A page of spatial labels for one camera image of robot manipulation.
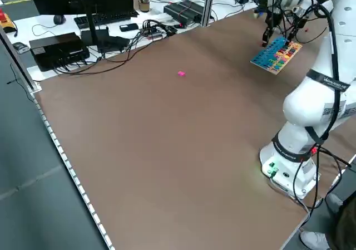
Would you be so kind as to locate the black phone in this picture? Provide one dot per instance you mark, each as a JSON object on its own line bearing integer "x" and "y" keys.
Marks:
{"x": 128, "y": 27}

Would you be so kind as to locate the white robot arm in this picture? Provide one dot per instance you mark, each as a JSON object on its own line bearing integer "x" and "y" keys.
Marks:
{"x": 306, "y": 108}

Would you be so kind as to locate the small pink block piece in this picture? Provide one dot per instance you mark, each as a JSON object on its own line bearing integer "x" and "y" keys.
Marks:
{"x": 182, "y": 73}

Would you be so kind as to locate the black computer mouse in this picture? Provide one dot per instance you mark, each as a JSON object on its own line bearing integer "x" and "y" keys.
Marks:
{"x": 59, "y": 19}

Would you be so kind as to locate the red emergency stop button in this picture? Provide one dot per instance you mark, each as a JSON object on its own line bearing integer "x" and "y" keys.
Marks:
{"x": 4, "y": 17}

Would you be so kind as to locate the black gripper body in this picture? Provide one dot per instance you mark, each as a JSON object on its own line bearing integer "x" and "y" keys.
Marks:
{"x": 272, "y": 21}

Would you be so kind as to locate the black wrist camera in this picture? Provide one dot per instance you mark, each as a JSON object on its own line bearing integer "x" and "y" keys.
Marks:
{"x": 300, "y": 20}

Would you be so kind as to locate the usb hub with plugs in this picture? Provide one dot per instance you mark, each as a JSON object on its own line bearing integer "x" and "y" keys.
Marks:
{"x": 155, "y": 31}

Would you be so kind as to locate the small grey device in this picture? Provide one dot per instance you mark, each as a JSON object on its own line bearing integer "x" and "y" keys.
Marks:
{"x": 21, "y": 47}

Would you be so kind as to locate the aluminium frame post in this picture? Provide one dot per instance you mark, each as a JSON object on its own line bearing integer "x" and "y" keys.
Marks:
{"x": 207, "y": 5}
{"x": 16, "y": 60}

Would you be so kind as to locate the clear cup with brown drink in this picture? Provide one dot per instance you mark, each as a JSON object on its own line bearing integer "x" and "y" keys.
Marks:
{"x": 144, "y": 3}

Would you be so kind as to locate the black box device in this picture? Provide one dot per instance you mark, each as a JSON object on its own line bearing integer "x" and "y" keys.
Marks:
{"x": 55, "y": 49}

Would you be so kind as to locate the black monitor stand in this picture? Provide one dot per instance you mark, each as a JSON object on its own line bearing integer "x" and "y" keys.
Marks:
{"x": 90, "y": 24}

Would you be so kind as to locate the colourful wooden toy board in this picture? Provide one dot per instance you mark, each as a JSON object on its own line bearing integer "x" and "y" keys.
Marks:
{"x": 272, "y": 58}

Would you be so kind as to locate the black keyboard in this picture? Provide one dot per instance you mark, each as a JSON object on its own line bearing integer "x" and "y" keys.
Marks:
{"x": 111, "y": 16}

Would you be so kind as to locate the person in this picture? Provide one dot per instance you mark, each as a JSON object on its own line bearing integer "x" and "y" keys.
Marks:
{"x": 342, "y": 227}

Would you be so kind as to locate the black finned power supply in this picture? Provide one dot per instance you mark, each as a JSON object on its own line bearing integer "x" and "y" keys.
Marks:
{"x": 193, "y": 9}
{"x": 178, "y": 14}

